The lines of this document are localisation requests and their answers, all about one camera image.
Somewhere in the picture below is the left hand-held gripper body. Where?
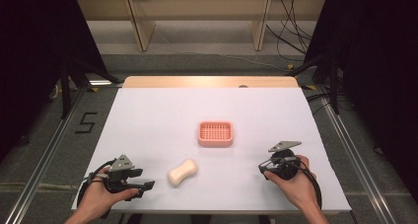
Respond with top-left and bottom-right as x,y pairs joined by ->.
103,153 -> 144,194

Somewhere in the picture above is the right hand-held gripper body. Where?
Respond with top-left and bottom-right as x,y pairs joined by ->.
267,140 -> 303,182

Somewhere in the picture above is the person's right hand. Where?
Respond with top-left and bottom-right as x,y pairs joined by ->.
263,154 -> 319,212

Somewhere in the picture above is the person's left hand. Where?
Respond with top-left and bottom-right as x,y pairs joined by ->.
76,175 -> 140,219

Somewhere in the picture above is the cream soap bar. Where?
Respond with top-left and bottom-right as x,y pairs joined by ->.
167,158 -> 199,187

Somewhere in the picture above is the pink soap dish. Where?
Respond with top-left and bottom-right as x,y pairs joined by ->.
197,120 -> 235,149

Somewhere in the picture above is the white table cover sheet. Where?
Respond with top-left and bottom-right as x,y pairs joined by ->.
71,87 -> 353,214

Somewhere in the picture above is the black metal stand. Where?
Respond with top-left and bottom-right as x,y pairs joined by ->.
289,51 -> 341,115
48,56 -> 122,120

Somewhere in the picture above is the black curtain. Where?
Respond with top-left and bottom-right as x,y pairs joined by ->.
304,0 -> 418,202
0,0 -> 110,163

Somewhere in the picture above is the light wooden shelf unit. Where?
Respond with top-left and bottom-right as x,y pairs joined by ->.
74,0 -> 328,53

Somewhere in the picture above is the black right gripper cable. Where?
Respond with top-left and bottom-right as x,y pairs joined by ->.
296,158 -> 323,210

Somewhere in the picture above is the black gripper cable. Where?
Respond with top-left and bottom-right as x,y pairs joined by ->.
296,158 -> 323,210
76,158 -> 117,219

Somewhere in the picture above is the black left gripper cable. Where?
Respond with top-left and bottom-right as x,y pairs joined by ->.
76,158 -> 117,219

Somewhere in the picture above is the aluminium floor rail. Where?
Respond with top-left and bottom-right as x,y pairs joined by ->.
314,84 -> 399,224
3,80 -> 124,224

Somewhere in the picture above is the black floor cable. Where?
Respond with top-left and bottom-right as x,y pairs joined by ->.
305,91 -> 333,115

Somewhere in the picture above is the bundle of black cables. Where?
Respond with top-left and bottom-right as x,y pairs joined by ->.
265,0 -> 314,63

